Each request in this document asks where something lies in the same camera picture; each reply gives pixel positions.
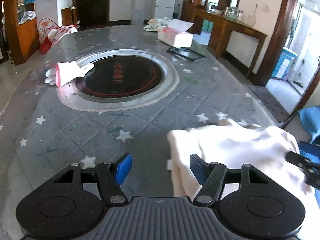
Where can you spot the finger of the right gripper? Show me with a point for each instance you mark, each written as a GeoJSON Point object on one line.
{"type": "Point", "coordinates": [310, 169]}
{"type": "Point", "coordinates": [309, 151]}

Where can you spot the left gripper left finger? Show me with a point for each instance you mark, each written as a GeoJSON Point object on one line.
{"type": "Point", "coordinates": [110, 177]}

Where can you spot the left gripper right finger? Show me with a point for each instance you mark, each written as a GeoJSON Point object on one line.
{"type": "Point", "coordinates": [210, 177]}

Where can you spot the cream white garment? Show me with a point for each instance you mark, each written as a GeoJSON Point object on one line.
{"type": "Point", "coordinates": [233, 145]}

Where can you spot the grey star pattern tablecloth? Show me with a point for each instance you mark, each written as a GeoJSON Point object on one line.
{"type": "Point", "coordinates": [45, 128]}

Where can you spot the round black induction hotplate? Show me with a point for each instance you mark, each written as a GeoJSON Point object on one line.
{"type": "Point", "coordinates": [120, 77]}

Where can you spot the white and pink glove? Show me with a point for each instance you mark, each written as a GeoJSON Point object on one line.
{"type": "Point", "coordinates": [65, 72]}

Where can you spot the black framed tablet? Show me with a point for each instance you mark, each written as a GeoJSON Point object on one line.
{"type": "Point", "coordinates": [192, 54]}

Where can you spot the white tissue box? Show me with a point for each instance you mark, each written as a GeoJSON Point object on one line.
{"type": "Point", "coordinates": [176, 34]}

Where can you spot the wooden side table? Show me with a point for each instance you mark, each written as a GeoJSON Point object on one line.
{"type": "Point", "coordinates": [221, 32]}

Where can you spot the wooden shelf cabinet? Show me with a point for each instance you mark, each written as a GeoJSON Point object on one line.
{"type": "Point", "coordinates": [23, 39]}

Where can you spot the water dispenser with blue bottle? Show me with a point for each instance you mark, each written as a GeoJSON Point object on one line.
{"type": "Point", "coordinates": [137, 12]}

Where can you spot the dark wooden door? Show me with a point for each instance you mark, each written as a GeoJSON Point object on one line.
{"type": "Point", "coordinates": [92, 13]}

